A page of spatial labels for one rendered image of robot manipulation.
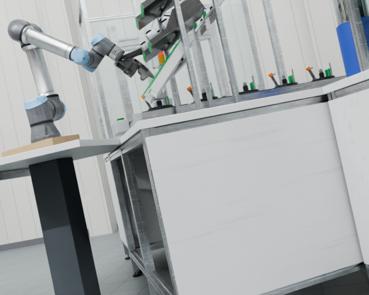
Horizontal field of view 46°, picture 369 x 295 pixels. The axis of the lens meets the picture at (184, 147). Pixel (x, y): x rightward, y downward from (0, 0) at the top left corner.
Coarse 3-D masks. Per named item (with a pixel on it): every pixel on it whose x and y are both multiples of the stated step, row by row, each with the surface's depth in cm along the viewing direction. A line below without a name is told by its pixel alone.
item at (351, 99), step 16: (352, 80) 149; (368, 80) 143; (336, 96) 161; (352, 96) 151; (368, 96) 143; (336, 112) 161; (352, 112) 153; (368, 112) 145; (336, 128) 163; (352, 128) 154; (368, 128) 146; (352, 144) 156; (368, 144) 148; (352, 160) 158; (368, 160) 149; (352, 176) 160; (368, 176) 151; (352, 192) 162; (368, 192) 153; (352, 208) 164; (368, 208) 154; (368, 224) 156; (368, 240) 158; (368, 256) 160; (368, 272) 163
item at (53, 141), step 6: (54, 138) 206; (60, 138) 211; (66, 138) 216; (72, 138) 222; (78, 138) 229; (30, 144) 206; (36, 144) 205; (42, 144) 204; (48, 144) 204; (54, 144) 204; (12, 150) 208; (18, 150) 207; (24, 150) 207
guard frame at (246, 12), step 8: (80, 0) 303; (80, 8) 323; (80, 16) 340; (104, 16) 357; (112, 16) 359; (120, 16) 360; (128, 16) 362; (248, 16) 334; (80, 24) 352; (88, 24) 303; (248, 24) 334; (80, 32) 353; (88, 32) 303; (248, 32) 335; (88, 40) 302; (256, 48) 334; (256, 56) 333; (256, 64) 334; (96, 72) 302; (264, 88) 333; (104, 96) 302; (96, 104) 350; (104, 104) 302; (104, 112) 301; (112, 136) 301
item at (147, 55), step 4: (188, 28) 201; (192, 28) 207; (188, 32) 209; (160, 48) 199; (164, 48) 204; (144, 52) 194; (148, 52) 194; (156, 52) 201; (160, 52) 207; (144, 56) 198; (148, 56) 197; (152, 56) 203; (144, 60) 206; (148, 60) 205
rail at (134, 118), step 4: (132, 116) 206; (136, 116) 207; (140, 116) 207; (128, 120) 221; (132, 120) 213; (136, 120) 207; (140, 120) 207; (132, 124) 211; (116, 136) 289; (120, 136) 267
